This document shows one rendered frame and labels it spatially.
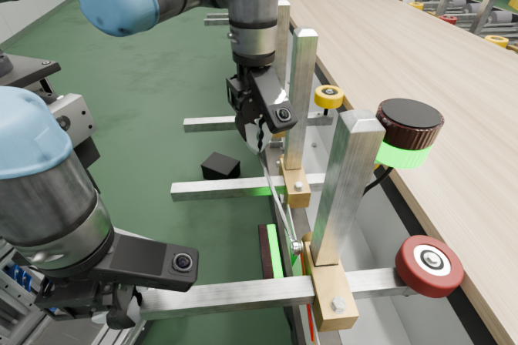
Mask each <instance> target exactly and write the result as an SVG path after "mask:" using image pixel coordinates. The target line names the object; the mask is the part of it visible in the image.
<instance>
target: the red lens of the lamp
mask: <svg viewBox="0 0 518 345"><path fill-rule="evenodd" d="M388 100H390V99H386V100H384V101H382V102H381V103H380V104H379V105H378V109H377V112H376V114H375V117H376V118H377V119H378V121H379V122H380V123H381V124H382V126H383V127H384V128H385V131H386V132H385V136H384V138H383V141H385V142H387V143H388V144H390V145H393V146H396V147H399V148H403V149H413V150H419V149H426V148H429V147H430V146H432V145H433V144H434V142H435V140H436V138H437V136H438V134H439V132H440V130H441V129H442V127H443V125H444V123H445V119H444V117H443V115H442V113H441V112H439V111H438V110H437V109H435V108H434V109H435V110H436V111H437V112H438V113H439V114H440V115H441V122H440V124H439V125H438V126H437V127H434V128H431V129H413V128H409V127H406V126H401V125H399V124H397V123H395V122H393V121H391V120H390V119H388V118H387V117H386V116H385V115H384V114H383V113H382V109H381V107H382V105H383V103H384V102H386V101H388Z"/></svg>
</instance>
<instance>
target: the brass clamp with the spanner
mask: <svg viewBox="0 0 518 345"><path fill-rule="evenodd" d="M312 234H313V231H312V232H309V233H306V234H305V235H303V236H302V238H301V241H302V243H303V247H304V254H303V260H304V271H305V276H310V275H311V280H312V283H313V287H314V293H315V298H314V302H313V304H312V307H313V311H314V317H315V321H316V324H317V328H318V332H327V331H334V330H347V329H351V328H352V327H353V326H354V324H355V322H356V320H357V319H358V317H359V313H358V309H357V307H356V305H355V301H354V298H353V296H352V292H351V289H350V286H349V284H348V280H347V277H346V275H345V271H344V268H343V266H342V264H341V260H340V258H339V261H338V264H335V265H327V266H315V263H314V260H313V256H312V253H311V247H310V244H311V238H312ZM336 296H341V297H343V298H344V300H345V302H346V303H347V304H346V311H345V312H344V313H343V314H337V313H335V312H334V311H333V310H332V308H331V300H332V299H333V298H335V297H336Z"/></svg>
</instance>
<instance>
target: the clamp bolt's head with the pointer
mask: <svg viewBox="0 0 518 345"><path fill-rule="evenodd" d="M298 244H299V249H300V258H301V270H302V276H305V271H304V260H303V254H304V247H303V243H302V241H301V239H300V240H299V241H298ZM290 251H291V253H293V246H292V243H290ZM306 306H307V312H308V323H309V329H310V334H311V341H314V339H313V330H312V323H311V312H310V307H309V304H306Z"/></svg>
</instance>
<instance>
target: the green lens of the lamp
mask: <svg viewBox="0 0 518 345"><path fill-rule="evenodd" d="M432 146H433V145H432ZM432 146H430V147H429V148H426V149H423V150H419V151H408V150H402V149H397V148H395V147H392V146H389V145H387V144H386V143H384V142H382V144H381V146H380V149H379V151H378V155H377V157H376V159H377V160H378V161H379V162H381V163H383V164H386V165H387V166H391V167H395V168H399V169H413V168H416V167H419V166H421V165H422V164H423V163H424V162H425V160H426V157H427V155H428V154H429V151H430V149H431V148H432Z"/></svg>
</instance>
